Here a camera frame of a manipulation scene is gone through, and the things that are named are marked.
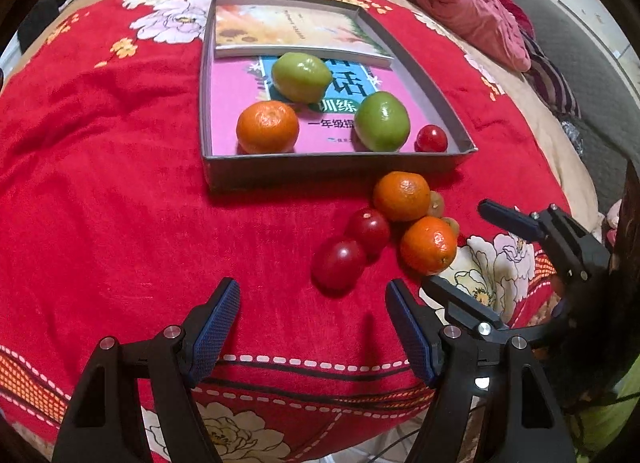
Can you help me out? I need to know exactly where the mandarin orange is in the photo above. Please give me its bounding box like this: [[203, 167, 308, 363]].
[[236, 100, 301, 155], [399, 216, 458, 276], [372, 171, 432, 223]]

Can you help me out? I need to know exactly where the pink cover workbook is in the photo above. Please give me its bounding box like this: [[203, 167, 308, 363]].
[[210, 56, 453, 156]]

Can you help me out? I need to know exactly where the green garment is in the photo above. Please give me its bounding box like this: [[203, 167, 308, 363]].
[[565, 368, 640, 454]]

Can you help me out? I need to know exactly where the silver crumpled wrapper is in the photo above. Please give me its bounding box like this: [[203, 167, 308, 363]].
[[560, 120, 585, 154]]

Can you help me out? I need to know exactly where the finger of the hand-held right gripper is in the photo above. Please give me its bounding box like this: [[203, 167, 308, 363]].
[[479, 200, 611, 285], [421, 275, 553, 344]]

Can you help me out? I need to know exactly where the red cherry tomato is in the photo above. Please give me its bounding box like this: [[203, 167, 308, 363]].
[[415, 124, 448, 153], [345, 208, 392, 259], [311, 238, 367, 294]]

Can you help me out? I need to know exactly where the red floral blanket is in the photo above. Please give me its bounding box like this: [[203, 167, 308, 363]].
[[0, 0, 573, 463]]

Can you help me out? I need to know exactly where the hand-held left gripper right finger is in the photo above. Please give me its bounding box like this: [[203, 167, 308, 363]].
[[385, 278, 576, 463]]

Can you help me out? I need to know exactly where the grey shallow cardboard box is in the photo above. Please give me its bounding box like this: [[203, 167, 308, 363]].
[[199, 0, 476, 194]]

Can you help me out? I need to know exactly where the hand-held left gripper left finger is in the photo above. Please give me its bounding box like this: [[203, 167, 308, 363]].
[[52, 277, 242, 463]]

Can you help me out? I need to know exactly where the grey quilted sofa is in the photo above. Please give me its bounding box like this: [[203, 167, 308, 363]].
[[450, 0, 640, 214]]

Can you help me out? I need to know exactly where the striped cloth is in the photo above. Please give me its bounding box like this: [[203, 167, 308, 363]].
[[520, 36, 582, 119]]

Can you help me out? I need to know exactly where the green jujube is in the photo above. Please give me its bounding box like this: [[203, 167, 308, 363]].
[[354, 91, 412, 153], [271, 52, 334, 104]]

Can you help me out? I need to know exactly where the sunflower cover book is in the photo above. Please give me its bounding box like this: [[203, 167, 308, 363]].
[[214, 0, 396, 69]]

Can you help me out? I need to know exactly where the pink soft item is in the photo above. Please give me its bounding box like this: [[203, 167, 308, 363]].
[[602, 198, 626, 244]]

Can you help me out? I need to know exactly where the red garment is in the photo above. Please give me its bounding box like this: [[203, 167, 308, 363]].
[[485, 0, 536, 39]]

